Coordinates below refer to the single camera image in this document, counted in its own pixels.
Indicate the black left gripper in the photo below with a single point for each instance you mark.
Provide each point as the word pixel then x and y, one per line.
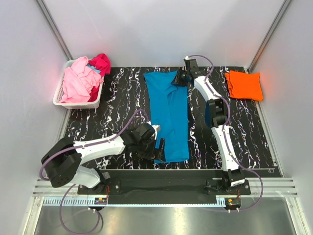
pixel 155 153

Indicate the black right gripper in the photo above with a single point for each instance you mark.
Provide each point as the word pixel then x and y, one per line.
pixel 176 80

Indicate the blue t shirt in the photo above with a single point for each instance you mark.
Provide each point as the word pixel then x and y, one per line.
pixel 169 109

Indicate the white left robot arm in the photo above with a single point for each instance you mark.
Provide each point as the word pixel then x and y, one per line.
pixel 64 162

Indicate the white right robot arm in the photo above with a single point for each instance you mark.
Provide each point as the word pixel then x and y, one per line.
pixel 217 116

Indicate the folded orange t shirt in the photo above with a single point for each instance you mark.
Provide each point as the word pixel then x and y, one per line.
pixel 244 85

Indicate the magenta t shirt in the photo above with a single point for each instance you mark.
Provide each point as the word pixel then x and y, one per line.
pixel 102 65

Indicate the light pink t shirt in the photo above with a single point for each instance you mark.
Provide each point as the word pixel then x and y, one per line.
pixel 78 82

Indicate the light blue garment in basket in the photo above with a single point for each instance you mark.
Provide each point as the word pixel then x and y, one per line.
pixel 94 69

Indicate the white plastic laundry basket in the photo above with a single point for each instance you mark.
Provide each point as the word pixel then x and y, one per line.
pixel 59 92

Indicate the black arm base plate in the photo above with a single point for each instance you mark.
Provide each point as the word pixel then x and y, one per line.
pixel 161 199

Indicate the aluminium frame rail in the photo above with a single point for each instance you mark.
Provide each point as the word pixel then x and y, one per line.
pixel 252 187

